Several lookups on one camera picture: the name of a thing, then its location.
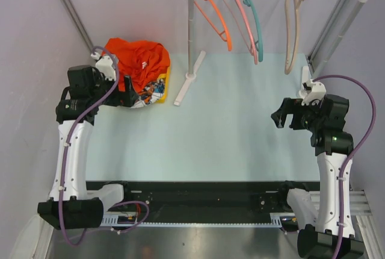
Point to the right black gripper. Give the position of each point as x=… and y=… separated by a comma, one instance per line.
x=295, y=106

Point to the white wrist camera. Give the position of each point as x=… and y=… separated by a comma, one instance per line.
x=105, y=65
x=312, y=93

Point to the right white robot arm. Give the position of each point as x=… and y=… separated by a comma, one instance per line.
x=325, y=231

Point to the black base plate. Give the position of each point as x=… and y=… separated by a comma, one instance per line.
x=212, y=202

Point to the orange shorts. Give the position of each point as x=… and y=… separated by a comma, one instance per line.
x=143, y=61

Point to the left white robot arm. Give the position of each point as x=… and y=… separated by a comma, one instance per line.
x=69, y=205

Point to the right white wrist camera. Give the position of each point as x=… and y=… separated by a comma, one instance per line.
x=312, y=93

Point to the yellow plastic bin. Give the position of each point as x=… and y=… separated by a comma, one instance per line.
x=166, y=78

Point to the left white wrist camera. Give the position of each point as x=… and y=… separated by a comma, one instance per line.
x=105, y=65

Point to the teal hanger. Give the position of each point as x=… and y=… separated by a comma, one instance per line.
x=258, y=42

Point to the beige hanger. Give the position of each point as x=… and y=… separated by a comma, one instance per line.
x=292, y=19

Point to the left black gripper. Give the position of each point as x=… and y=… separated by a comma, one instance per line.
x=124, y=98

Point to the white slotted cable duct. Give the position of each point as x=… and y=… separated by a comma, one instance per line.
x=122, y=221

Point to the aluminium frame rail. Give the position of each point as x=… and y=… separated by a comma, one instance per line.
x=359, y=205

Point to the orange hanger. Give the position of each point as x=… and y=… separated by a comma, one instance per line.
x=214, y=17

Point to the comic print shorts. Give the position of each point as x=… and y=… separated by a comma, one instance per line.
x=152, y=92

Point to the pink hanger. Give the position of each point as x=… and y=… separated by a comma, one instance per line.
x=249, y=39

